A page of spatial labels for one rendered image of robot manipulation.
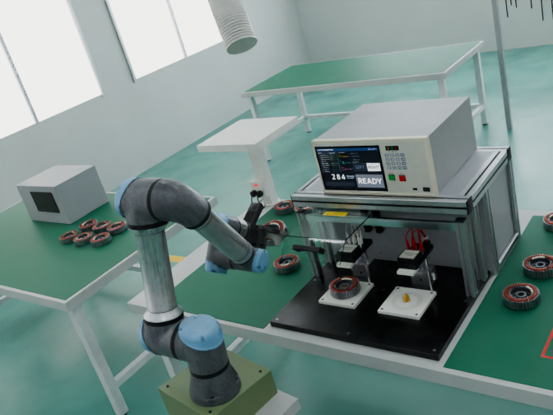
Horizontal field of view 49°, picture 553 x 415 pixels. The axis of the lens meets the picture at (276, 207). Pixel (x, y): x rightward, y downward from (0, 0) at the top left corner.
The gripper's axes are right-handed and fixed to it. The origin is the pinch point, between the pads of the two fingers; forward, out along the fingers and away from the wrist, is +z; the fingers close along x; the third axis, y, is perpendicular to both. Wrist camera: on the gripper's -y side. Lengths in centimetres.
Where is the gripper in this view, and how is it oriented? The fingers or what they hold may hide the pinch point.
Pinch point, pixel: (273, 232)
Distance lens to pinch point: 225.7
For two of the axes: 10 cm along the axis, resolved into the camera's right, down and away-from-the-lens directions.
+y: -1.1, 9.8, -1.4
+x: 8.3, 0.1, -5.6
